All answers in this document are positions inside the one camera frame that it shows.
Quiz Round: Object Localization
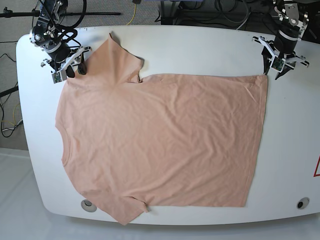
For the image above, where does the black floor cable left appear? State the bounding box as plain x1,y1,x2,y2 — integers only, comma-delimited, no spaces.
0,52,20,138

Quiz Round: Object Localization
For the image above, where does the left table cable grommet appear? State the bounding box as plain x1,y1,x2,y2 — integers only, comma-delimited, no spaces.
80,199,97,213

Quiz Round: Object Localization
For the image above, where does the black tripod stand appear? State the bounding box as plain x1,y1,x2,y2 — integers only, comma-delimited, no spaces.
0,7,122,18

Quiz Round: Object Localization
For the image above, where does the yellow hanging cable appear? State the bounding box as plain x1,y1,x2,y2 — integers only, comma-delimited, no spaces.
126,0,141,26

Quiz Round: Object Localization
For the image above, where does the right table cable grommet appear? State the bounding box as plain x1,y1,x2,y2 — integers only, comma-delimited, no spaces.
296,197,310,210

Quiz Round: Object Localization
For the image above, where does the yellow floor cable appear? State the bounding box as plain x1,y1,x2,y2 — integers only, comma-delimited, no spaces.
0,101,23,131

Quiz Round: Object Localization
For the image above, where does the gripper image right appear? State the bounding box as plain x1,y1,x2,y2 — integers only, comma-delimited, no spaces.
252,31,310,80

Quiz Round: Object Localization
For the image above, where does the table cable grommet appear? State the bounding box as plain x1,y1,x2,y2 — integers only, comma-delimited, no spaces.
80,199,97,213
296,197,310,210

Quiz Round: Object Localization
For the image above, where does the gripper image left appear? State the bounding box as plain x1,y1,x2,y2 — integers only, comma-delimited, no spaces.
40,43,92,78

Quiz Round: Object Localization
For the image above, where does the peach pink T-shirt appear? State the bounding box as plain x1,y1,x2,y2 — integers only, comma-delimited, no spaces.
55,37,268,225

